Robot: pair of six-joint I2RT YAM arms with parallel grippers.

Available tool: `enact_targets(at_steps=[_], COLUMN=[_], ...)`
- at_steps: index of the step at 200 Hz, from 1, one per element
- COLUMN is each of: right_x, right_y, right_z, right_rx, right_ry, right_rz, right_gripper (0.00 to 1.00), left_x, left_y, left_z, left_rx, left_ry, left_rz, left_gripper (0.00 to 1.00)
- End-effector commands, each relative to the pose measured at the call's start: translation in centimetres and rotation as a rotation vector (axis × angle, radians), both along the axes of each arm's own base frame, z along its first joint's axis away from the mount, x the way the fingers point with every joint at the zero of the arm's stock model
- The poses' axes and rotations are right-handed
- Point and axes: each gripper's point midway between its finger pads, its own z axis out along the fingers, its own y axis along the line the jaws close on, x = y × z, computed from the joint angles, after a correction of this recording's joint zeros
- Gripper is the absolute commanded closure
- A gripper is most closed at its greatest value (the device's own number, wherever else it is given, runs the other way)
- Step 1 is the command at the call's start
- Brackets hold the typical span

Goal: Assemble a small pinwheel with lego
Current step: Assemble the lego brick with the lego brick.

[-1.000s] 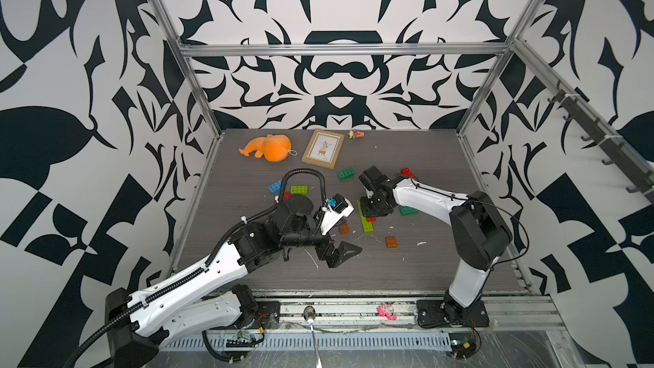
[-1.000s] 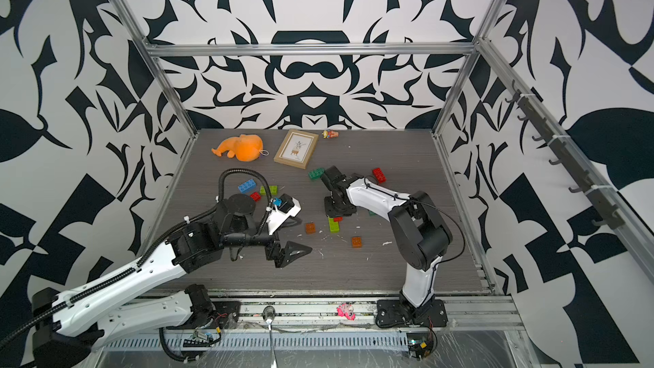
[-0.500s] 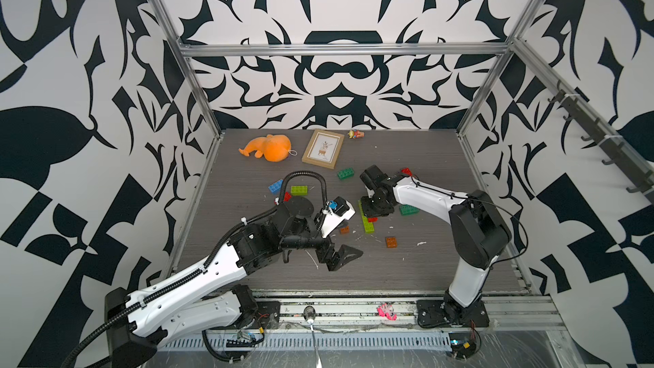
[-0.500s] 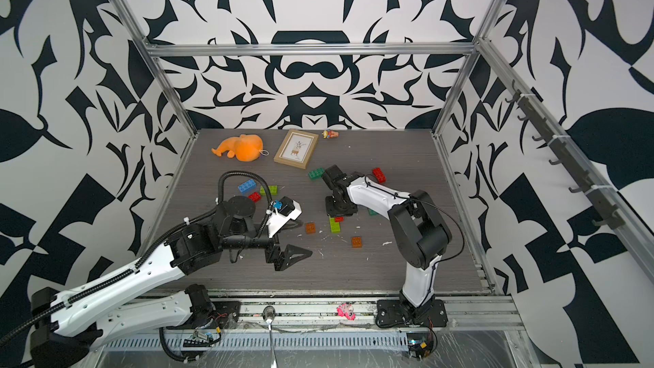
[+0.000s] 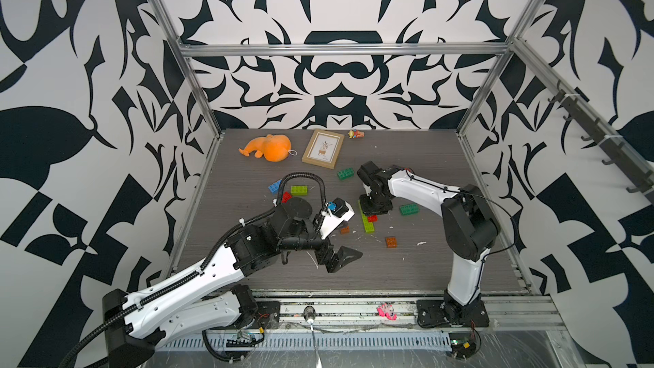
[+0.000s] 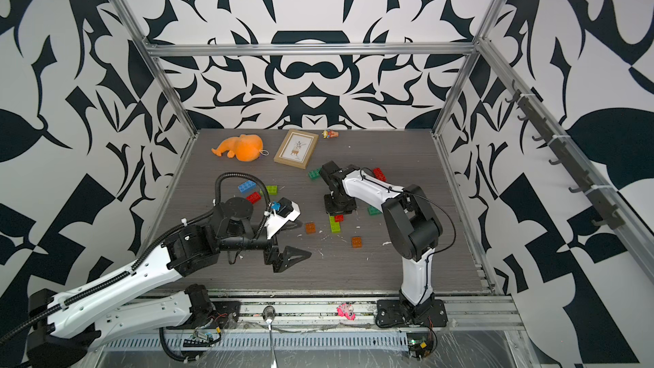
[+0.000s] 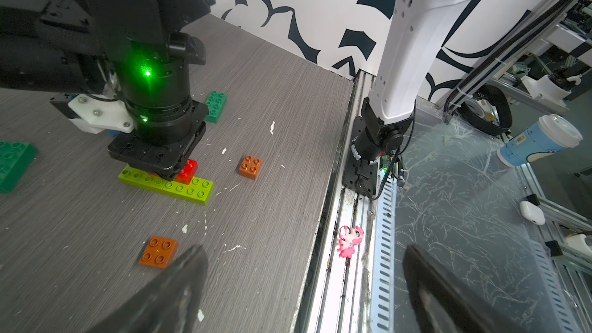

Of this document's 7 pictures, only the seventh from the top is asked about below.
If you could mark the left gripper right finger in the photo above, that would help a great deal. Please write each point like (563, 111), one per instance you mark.
(443, 303)

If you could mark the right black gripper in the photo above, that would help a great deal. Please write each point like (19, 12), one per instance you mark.
(166, 161)

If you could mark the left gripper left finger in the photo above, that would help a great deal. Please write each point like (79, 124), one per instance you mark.
(170, 303)

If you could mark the red lego brick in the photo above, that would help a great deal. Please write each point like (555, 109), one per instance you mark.
(186, 175)

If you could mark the lime lego brick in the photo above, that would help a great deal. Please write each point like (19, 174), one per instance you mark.
(198, 191)

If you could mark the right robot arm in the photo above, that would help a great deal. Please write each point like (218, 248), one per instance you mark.
(134, 56)

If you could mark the orange square lego left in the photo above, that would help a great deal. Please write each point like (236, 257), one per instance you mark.
(159, 252)

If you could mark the orange square lego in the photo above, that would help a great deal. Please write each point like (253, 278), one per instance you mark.
(159, 252)
(250, 167)

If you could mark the green lego brick by gripper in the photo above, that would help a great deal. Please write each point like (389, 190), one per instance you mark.
(216, 103)

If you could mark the orange square lego right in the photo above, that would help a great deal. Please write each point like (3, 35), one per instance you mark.
(250, 167)

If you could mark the dark green lego brick centre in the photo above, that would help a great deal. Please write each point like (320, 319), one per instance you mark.
(15, 160)

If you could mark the paper coffee cup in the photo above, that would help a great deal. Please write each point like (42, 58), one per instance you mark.
(550, 135)

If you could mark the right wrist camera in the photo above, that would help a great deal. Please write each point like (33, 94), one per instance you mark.
(92, 114)

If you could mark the pink toy on rail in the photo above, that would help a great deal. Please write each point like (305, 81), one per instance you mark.
(349, 239)

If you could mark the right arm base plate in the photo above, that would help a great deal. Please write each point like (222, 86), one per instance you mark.
(360, 175)

